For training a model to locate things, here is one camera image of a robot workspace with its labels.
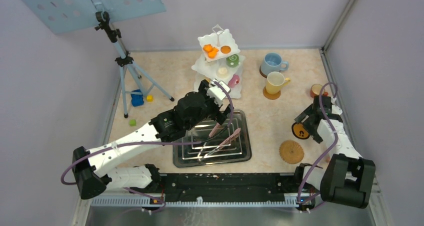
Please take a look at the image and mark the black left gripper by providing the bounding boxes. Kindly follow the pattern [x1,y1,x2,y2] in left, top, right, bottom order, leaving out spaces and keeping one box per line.
[185,80,234,131]

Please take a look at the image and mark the dark printed coaster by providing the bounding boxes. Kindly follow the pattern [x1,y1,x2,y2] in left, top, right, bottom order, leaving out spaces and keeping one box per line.
[291,122,310,140]

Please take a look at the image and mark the brown mug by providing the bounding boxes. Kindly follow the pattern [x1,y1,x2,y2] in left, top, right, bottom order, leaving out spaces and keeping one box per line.
[309,84,323,98]

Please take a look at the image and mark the brown coaster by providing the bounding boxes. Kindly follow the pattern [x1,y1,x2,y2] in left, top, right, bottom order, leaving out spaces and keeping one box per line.
[262,87,281,100]
[259,68,267,78]

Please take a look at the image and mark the yellow mug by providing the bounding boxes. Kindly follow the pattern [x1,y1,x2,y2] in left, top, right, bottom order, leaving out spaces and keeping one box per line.
[265,72,291,95]

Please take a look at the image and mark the white round bun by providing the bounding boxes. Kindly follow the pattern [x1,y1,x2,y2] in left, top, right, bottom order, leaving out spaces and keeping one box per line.
[216,67,229,78]

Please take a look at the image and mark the metal tongs with pink tips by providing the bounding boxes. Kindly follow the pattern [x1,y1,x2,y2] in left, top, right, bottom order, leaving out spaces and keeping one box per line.
[196,123,241,161]

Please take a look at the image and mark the pink cake slice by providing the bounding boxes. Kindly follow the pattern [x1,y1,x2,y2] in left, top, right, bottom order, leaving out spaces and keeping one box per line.
[227,74,240,88]

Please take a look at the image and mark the stainless steel tray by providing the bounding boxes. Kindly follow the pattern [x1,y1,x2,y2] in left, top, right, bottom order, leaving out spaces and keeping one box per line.
[173,110,252,168]

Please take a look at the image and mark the orange fish cake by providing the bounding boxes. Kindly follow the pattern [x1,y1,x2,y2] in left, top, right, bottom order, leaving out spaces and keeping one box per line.
[207,47,219,59]
[202,44,214,54]

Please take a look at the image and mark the brown coaster back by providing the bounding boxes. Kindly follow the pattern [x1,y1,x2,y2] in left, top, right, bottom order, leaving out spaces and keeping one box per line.
[259,68,267,78]

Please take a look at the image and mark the green roll cake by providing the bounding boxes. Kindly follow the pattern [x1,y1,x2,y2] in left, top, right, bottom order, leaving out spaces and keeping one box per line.
[226,54,240,68]

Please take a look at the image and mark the blue mug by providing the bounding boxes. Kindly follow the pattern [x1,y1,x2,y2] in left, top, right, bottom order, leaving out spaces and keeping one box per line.
[260,53,289,75]

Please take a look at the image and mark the orange round cookie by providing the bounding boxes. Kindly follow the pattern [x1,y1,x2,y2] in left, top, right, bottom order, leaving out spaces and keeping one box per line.
[220,46,232,54]

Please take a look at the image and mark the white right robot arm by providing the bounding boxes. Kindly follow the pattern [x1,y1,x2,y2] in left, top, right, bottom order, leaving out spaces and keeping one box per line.
[291,96,376,208]

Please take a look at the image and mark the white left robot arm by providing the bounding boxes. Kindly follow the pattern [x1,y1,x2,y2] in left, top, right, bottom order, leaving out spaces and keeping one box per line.
[66,79,234,199]

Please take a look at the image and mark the woven coaster front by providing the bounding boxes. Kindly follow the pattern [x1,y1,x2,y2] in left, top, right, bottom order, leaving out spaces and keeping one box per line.
[279,140,305,164]

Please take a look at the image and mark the yellow toy block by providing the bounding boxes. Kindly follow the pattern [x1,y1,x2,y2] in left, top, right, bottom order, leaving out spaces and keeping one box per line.
[146,95,154,102]

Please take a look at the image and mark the white three-tier dessert stand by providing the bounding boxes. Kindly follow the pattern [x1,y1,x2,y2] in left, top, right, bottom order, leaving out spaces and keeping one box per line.
[191,25,246,99]

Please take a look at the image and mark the blue toy block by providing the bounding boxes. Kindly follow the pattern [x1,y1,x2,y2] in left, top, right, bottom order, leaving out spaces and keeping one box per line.
[130,89,145,107]

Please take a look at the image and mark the green toy block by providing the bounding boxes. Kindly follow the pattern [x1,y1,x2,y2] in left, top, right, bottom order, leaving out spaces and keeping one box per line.
[128,119,137,127]

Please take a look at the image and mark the light blue music stand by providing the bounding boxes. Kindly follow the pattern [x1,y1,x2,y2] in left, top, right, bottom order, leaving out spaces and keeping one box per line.
[21,0,175,118]

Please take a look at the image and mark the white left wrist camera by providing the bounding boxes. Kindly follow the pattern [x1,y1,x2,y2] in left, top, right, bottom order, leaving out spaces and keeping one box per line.
[206,79,231,107]

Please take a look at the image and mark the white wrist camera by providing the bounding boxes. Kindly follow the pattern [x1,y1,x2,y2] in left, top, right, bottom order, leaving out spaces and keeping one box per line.
[331,97,343,116]
[206,79,231,107]

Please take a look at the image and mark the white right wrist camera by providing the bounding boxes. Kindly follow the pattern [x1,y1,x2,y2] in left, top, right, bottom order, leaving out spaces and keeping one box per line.
[331,97,343,116]

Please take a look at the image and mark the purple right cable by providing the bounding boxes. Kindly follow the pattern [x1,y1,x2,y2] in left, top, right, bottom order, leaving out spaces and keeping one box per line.
[296,82,339,214]

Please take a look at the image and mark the purple cable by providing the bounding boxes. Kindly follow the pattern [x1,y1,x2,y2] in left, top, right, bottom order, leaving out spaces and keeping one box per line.
[296,82,339,214]
[60,81,234,214]

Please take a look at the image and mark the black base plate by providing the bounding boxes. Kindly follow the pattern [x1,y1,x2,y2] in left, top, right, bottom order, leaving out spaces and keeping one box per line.
[129,172,314,204]

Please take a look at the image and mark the white cable duct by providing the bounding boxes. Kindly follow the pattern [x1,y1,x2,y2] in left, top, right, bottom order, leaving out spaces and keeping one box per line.
[91,195,298,207]

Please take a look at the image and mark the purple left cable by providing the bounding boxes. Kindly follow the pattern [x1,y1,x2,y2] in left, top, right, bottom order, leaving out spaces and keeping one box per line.
[60,81,234,214]

